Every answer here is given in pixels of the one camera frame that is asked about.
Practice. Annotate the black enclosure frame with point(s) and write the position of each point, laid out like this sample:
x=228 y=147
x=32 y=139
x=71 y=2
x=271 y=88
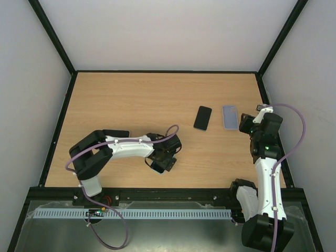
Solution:
x=290 y=43

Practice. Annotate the phone in white case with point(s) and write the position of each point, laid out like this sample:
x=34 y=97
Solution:
x=158 y=166

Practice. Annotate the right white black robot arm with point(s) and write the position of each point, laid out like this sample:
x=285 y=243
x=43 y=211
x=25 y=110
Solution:
x=265 y=225

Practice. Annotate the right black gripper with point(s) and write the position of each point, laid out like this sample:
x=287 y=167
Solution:
x=245 y=123

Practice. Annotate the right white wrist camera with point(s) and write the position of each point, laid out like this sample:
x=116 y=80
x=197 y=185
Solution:
x=262 y=110

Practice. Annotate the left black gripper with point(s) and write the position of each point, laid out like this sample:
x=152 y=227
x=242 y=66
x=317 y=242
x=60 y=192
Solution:
x=172 y=160

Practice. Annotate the lilac phone case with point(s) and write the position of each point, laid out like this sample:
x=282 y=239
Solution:
x=230 y=118

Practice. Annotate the light blue slotted cable duct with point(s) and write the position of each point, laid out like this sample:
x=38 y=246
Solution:
x=76 y=213

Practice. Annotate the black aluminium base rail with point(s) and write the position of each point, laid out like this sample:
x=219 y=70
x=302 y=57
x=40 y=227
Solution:
x=222 y=197

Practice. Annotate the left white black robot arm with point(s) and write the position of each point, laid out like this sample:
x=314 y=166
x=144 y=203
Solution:
x=92 y=153

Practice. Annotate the black phone green edge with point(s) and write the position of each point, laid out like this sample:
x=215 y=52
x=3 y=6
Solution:
x=202 y=118

